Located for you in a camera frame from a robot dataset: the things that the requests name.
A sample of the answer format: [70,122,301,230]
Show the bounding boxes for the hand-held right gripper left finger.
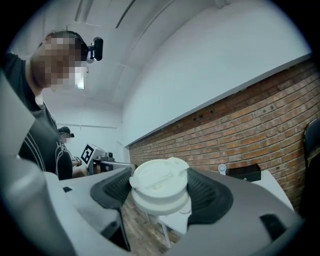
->
[60,166,133,236]

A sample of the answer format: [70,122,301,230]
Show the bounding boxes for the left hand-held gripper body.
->
[80,143,137,176]

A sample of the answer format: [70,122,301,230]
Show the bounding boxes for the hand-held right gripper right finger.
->
[169,167,305,256]

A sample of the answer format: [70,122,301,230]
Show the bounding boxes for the white round plastic lid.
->
[128,156,193,217]

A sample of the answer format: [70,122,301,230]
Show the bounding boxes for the person's left forearm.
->
[72,166,89,179]

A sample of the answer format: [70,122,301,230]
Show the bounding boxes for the black box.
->
[228,163,262,182]

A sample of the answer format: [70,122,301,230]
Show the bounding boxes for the person's black printed t-shirt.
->
[0,51,74,181]

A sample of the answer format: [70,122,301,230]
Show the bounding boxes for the person's head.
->
[29,30,90,92]

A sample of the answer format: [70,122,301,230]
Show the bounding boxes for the black folding chair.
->
[303,118,320,164]

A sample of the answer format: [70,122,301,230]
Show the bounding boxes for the black head-mounted camera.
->
[86,36,104,65]

